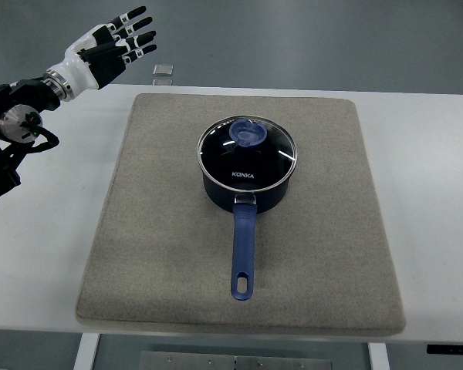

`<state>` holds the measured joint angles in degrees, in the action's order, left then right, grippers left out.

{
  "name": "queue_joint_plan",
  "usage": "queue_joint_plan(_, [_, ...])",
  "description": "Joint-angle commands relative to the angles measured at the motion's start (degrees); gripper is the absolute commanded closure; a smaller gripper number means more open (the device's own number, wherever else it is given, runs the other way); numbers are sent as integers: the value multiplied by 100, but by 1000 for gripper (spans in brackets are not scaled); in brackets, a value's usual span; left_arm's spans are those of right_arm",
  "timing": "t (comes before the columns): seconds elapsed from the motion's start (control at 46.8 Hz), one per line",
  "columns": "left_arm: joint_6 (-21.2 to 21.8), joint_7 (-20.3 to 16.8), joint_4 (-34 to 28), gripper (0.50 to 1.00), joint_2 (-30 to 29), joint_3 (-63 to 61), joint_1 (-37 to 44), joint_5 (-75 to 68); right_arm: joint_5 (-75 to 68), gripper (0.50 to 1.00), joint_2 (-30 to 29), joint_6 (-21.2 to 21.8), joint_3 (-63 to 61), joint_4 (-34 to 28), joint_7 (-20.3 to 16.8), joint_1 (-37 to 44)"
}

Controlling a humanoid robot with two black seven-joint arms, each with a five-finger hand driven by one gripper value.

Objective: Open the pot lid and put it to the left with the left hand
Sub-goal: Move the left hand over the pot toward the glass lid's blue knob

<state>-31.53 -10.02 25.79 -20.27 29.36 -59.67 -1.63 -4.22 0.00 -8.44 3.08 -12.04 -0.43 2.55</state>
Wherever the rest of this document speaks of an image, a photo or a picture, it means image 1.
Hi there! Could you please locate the white table leg left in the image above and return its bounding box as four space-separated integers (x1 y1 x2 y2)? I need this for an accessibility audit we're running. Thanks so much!
73 333 100 370

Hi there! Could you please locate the white table leg right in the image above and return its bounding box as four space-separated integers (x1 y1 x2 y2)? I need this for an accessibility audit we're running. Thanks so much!
367 343 390 370

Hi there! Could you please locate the dark blue saucepan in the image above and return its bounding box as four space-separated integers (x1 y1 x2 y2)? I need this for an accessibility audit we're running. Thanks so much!
197 116 299 301

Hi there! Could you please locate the beige felt mat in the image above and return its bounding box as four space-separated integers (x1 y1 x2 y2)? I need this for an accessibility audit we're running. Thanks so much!
76 93 406 336

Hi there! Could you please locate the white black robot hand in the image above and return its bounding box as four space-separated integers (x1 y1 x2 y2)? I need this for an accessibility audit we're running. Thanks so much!
42 5 157 101

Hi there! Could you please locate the glass lid blue knob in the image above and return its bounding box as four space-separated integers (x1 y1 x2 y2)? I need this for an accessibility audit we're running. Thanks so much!
198 116 298 191

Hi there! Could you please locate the grey metal base plate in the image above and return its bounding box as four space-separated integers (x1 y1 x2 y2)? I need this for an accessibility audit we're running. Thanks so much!
139 351 333 370

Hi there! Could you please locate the black table control panel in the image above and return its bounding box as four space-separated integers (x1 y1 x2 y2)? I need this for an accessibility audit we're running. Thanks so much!
426 344 463 355

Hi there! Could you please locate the white table leg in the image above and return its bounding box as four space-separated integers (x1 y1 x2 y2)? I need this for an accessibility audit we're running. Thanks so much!
73 333 100 370
367 343 390 370

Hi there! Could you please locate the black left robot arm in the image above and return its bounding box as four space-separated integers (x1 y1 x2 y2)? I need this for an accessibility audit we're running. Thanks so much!
0 79 66 197

